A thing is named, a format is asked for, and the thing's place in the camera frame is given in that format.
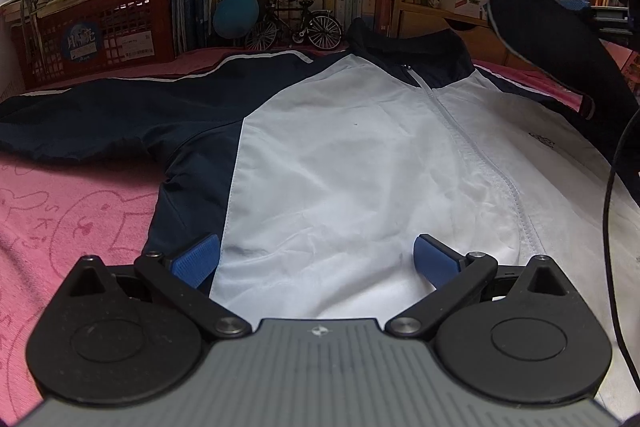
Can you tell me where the black cable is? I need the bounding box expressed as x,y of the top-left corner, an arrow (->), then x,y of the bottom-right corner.
602,107 -> 640,360

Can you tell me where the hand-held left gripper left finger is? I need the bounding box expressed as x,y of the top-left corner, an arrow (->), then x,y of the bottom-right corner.
62,233 -> 251,339

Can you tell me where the wooden desktop drawer organizer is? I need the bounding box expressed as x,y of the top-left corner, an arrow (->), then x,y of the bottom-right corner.
395,0 -> 531,70

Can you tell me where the red plastic crate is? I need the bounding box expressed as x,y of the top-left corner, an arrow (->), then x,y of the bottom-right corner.
10,0 -> 176,90

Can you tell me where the black miniature bicycle model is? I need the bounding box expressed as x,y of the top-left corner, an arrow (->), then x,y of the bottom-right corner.
244,0 -> 345,52

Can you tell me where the pink rabbit-print towel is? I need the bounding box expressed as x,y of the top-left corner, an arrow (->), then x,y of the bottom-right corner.
0,42 -> 640,413

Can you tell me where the blue plush ball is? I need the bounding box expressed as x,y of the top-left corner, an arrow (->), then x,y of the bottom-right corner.
213,0 -> 261,38

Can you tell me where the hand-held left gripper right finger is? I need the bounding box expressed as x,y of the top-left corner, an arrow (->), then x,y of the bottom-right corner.
386,233 -> 581,339

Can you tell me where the navy and white zip jacket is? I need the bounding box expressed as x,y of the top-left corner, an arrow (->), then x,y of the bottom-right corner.
0,0 -> 640,418

